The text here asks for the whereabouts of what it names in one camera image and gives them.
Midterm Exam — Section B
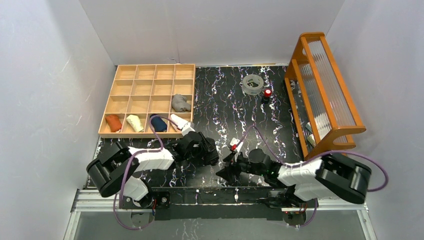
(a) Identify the black striped underwear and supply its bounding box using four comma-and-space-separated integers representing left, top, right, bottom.
202, 137, 219, 166

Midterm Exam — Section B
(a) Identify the grey beige underwear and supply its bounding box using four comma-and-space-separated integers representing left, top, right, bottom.
171, 94, 192, 113

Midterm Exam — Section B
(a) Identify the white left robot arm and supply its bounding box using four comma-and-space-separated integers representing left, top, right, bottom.
86, 131, 219, 209

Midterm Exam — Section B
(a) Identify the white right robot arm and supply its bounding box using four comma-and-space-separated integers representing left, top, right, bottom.
217, 148, 372, 208

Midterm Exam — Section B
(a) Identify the rolled white underwear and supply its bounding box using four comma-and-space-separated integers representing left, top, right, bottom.
169, 114, 190, 131

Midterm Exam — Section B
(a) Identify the rolled blue underwear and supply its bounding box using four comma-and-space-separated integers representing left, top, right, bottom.
149, 113, 168, 133

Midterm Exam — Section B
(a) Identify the rolled cream underwear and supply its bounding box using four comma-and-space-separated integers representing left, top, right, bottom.
126, 114, 144, 133

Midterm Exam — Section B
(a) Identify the clear tape roll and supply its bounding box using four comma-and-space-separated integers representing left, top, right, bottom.
242, 74, 264, 96

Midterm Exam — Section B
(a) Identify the rolled orange underwear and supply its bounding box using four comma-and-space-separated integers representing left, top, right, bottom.
105, 114, 123, 133

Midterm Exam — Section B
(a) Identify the red small cap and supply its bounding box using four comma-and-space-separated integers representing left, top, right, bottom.
263, 89, 273, 99

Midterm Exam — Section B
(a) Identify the wooden compartment tray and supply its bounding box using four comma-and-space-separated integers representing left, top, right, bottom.
98, 64, 196, 139

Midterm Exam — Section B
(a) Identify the orange wooden rack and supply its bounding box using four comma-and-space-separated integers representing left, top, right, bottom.
284, 32, 366, 160

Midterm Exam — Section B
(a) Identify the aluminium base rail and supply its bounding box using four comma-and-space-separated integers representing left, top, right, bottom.
64, 187, 377, 240

